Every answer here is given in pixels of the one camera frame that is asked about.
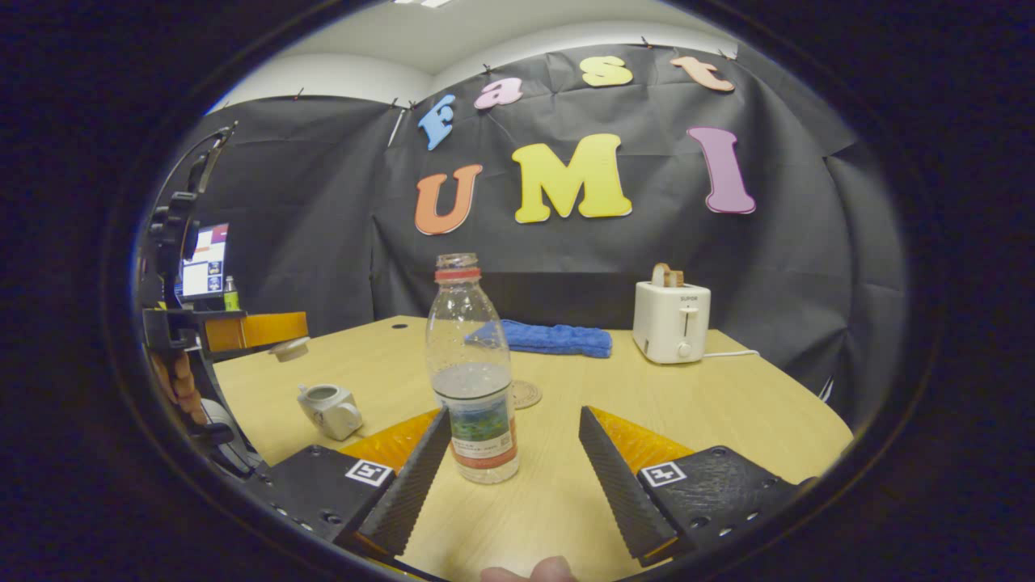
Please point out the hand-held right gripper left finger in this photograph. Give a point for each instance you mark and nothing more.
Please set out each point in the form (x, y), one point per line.
(412, 485)

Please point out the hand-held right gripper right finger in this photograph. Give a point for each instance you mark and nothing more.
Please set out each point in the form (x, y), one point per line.
(614, 485)

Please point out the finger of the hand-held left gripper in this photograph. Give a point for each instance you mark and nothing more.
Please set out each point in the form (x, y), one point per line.
(267, 327)

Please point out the round brown coaster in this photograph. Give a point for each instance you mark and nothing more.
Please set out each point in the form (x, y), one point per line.
(530, 394)

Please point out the clear plastic water bottle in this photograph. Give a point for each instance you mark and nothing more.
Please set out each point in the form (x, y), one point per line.
(469, 339)

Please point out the green drink bottle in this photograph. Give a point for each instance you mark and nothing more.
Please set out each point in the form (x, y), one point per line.
(231, 297)

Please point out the computer monitor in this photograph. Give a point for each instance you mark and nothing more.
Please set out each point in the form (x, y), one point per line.
(206, 267)

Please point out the black backdrop cloth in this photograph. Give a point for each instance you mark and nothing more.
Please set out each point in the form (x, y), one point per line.
(307, 202)

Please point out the blue towel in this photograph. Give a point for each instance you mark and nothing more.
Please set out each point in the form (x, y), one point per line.
(558, 338)

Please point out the white toaster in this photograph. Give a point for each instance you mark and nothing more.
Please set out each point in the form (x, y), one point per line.
(667, 323)

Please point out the bread slice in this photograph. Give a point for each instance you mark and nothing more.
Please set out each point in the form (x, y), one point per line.
(667, 276)

